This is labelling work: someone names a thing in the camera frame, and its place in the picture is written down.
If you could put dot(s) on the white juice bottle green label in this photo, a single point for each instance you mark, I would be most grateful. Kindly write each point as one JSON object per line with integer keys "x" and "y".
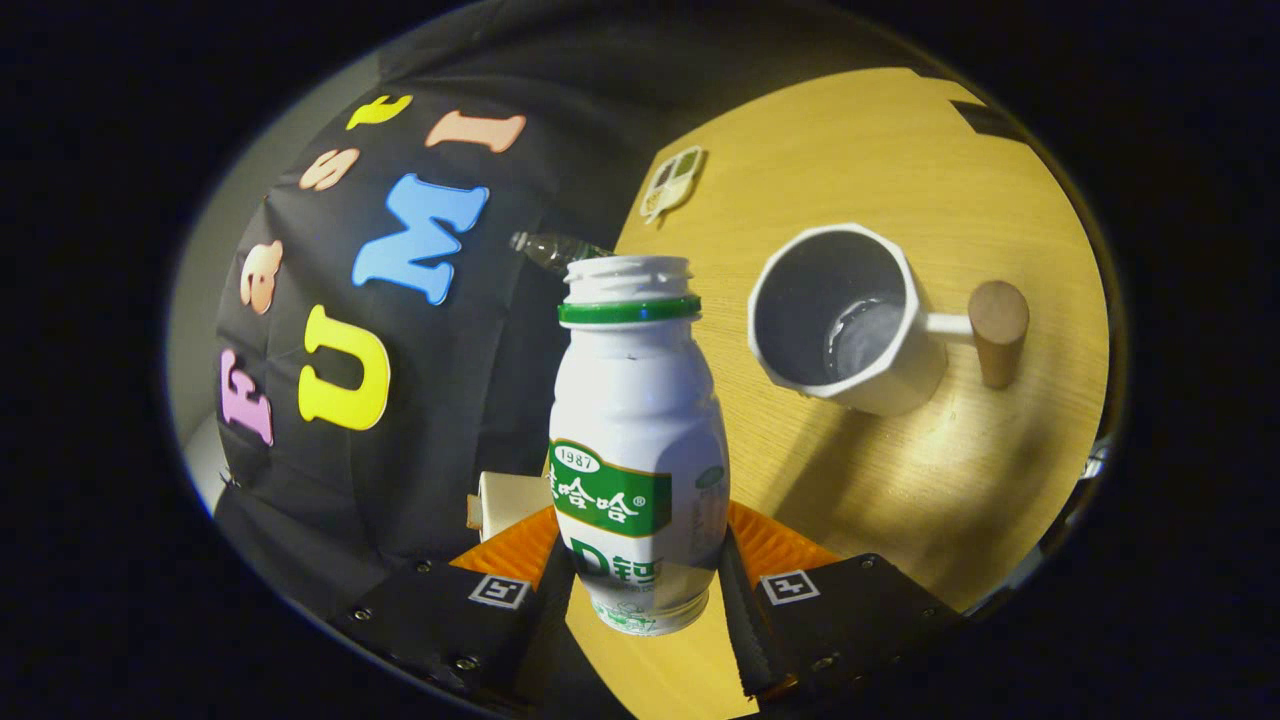
{"x": 640, "y": 400}

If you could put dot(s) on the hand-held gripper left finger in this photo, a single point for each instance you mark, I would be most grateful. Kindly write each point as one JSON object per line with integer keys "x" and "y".
{"x": 440, "y": 625}

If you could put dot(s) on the white toaster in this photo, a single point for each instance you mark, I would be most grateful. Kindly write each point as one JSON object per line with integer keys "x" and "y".
{"x": 510, "y": 500}

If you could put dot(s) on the clear plastic water bottle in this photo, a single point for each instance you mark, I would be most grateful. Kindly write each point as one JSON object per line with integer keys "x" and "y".
{"x": 555, "y": 250}

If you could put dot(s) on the wooden table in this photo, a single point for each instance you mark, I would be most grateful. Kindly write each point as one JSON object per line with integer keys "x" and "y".
{"x": 850, "y": 500}

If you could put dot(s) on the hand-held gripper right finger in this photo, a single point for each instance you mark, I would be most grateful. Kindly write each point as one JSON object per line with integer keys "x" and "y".
{"x": 860, "y": 620}

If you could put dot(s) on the toast slice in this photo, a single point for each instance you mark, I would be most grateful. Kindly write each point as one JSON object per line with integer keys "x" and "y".
{"x": 473, "y": 512}

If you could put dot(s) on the white divided snack tray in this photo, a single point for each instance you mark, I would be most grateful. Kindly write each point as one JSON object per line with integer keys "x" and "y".
{"x": 675, "y": 180}

